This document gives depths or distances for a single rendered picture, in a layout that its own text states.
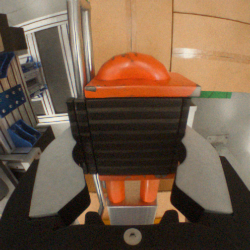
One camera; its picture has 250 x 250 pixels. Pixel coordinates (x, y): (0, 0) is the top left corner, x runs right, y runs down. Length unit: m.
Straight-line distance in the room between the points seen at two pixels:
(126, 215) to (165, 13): 0.79
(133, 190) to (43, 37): 1.20
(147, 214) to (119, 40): 0.72
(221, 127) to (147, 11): 1.48
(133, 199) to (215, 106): 1.57
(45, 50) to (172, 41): 0.89
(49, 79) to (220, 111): 1.66
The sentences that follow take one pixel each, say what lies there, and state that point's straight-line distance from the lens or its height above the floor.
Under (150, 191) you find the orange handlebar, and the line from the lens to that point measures 0.18.
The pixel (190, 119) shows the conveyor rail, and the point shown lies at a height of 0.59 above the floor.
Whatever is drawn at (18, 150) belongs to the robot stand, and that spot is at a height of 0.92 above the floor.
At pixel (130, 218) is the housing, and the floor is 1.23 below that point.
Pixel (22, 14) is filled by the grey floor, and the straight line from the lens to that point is 1.64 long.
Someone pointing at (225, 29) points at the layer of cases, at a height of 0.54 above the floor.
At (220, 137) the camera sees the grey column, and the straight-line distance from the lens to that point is 1.95.
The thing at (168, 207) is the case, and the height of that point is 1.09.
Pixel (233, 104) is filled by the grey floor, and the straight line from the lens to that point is 1.83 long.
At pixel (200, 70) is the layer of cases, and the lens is 0.88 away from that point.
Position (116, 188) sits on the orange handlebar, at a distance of 0.17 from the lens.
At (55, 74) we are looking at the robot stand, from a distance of 1.25.
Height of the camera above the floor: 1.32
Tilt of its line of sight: 61 degrees down
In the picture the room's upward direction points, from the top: 179 degrees counter-clockwise
